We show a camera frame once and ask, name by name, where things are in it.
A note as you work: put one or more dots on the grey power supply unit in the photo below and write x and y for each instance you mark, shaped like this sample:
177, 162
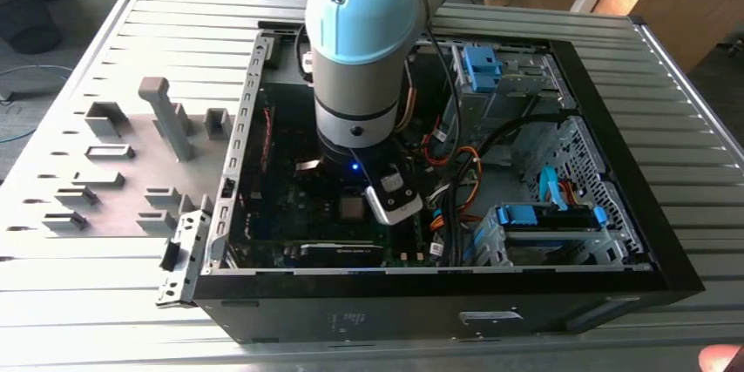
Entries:
286, 67

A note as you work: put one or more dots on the black waste bin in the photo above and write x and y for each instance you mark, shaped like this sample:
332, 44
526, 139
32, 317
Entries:
32, 28

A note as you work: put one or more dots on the CPU socket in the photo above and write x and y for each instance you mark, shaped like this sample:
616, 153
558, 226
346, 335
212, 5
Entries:
337, 215

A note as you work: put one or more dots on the wooden cabinet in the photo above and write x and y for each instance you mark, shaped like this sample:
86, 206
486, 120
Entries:
685, 6

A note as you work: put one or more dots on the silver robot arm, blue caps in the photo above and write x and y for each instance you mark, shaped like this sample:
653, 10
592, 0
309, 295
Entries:
360, 41

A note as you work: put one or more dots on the silver square CPU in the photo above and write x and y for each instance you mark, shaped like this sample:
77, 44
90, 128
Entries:
350, 210

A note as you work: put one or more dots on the black graphics card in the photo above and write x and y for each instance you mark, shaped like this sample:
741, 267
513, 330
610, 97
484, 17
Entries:
342, 254

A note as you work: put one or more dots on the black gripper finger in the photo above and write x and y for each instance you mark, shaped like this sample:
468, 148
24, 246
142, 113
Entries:
308, 166

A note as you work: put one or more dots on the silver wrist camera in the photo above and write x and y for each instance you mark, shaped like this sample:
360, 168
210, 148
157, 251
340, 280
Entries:
394, 211

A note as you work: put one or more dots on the black open PC case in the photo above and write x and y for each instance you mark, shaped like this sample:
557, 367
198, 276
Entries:
406, 302

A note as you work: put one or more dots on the grey parts rack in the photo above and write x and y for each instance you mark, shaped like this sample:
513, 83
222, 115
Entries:
145, 163

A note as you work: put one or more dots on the tall metal disk bay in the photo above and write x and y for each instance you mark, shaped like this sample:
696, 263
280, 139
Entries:
493, 106

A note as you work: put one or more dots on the low metal disk bay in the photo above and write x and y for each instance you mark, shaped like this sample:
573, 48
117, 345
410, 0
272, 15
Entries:
557, 241

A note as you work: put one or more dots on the blue carrier with black disk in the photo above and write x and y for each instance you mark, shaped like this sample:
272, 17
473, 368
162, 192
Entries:
517, 217

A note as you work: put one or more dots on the blue plastic rail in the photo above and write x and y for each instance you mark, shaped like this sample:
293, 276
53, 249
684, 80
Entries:
482, 243

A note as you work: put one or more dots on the black RAM slot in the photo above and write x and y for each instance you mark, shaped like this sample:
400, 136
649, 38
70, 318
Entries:
414, 241
398, 241

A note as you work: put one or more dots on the green motherboard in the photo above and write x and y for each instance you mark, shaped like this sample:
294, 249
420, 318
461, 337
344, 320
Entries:
290, 206

